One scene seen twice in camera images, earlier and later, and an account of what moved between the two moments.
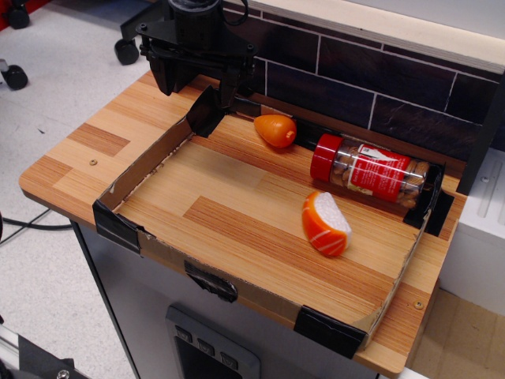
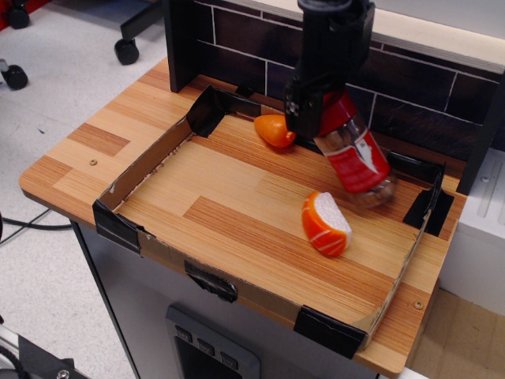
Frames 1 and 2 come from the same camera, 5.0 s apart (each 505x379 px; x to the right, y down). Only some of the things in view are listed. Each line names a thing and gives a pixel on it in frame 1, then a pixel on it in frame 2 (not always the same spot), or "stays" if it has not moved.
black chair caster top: (19, 17) stays
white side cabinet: (474, 266) stays
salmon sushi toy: (325, 225) stays
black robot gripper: (196, 31) -> (336, 41)
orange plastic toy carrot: (278, 129) stays
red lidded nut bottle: (391, 176) -> (354, 151)
